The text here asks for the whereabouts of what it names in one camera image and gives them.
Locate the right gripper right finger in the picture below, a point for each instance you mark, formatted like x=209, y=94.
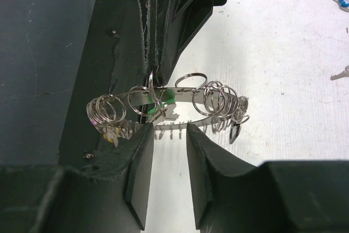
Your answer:
x=231, y=195

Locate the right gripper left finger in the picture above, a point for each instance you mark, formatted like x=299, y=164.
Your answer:
x=110, y=194

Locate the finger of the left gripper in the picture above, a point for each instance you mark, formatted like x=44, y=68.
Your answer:
x=148, y=19
x=176, y=22

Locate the round metal keyring disc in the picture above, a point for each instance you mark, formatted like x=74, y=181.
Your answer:
x=219, y=105

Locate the green tag key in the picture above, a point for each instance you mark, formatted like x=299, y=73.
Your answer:
x=164, y=110

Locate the key black tag on disc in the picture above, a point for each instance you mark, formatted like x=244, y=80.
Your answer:
x=234, y=132

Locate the yellow tag key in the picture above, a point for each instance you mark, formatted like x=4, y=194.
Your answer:
x=111, y=134

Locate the blue tag key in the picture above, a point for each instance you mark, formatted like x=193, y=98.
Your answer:
x=342, y=4

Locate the silver key black tag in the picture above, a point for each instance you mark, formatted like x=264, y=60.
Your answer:
x=344, y=73

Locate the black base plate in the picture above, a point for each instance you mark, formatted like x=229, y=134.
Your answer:
x=111, y=62

